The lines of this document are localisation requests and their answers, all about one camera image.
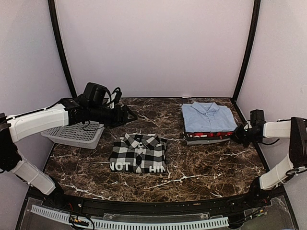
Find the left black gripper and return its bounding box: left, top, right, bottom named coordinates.
left=89, top=103, right=138, bottom=129

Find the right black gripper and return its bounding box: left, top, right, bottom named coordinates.
left=231, top=124, right=261, bottom=148

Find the black white plaid shirt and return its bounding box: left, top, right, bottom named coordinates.
left=109, top=133, right=167, bottom=173

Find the red black shirt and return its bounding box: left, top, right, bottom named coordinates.
left=186, top=132, right=233, bottom=139

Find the light blue shirt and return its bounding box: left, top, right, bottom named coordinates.
left=181, top=102, right=237, bottom=133

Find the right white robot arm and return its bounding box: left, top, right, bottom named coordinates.
left=232, top=109, right=307, bottom=208

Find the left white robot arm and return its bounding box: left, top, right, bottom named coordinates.
left=0, top=82, right=137, bottom=209

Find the grey plastic basket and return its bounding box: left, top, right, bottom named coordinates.
left=41, top=121, right=105, bottom=150

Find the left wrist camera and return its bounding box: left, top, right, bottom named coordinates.
left=107, top=87, right=122, bottom=109

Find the white slotted cable duct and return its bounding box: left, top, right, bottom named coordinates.
left=31, top=205, right=229, bottom=230

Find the black front rail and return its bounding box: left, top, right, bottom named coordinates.
left=28, top=186, right=286, bottom=216

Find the right black frame post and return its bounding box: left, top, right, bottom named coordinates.
left=231, top=0, right=261, bottom=104

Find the black frame post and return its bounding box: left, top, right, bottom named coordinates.
left=47, top=0, right=77, bottom=97
left=231, top=0, right=261, bottom=104

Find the left black frame post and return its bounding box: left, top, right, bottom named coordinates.
left=47, top=0, right=77, bottom=97

